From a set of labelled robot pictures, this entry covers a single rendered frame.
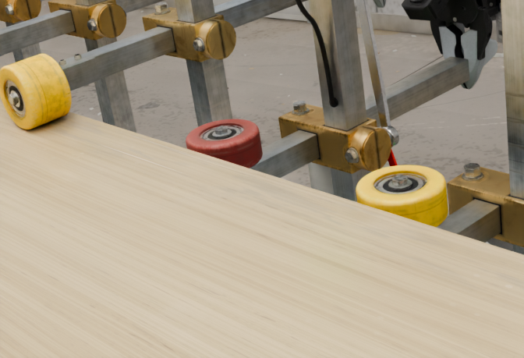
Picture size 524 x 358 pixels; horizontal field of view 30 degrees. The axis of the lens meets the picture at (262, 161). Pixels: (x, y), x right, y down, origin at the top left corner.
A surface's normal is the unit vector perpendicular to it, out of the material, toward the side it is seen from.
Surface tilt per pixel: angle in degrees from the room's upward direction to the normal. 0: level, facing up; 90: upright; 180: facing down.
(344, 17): 90
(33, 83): 62
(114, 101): 90
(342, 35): 90
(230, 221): 0
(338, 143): 90
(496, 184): 0
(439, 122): 0
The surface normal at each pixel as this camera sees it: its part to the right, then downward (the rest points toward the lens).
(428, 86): 0.66, 0.20
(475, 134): -0.15, -0.91
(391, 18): -0.67, 0.38
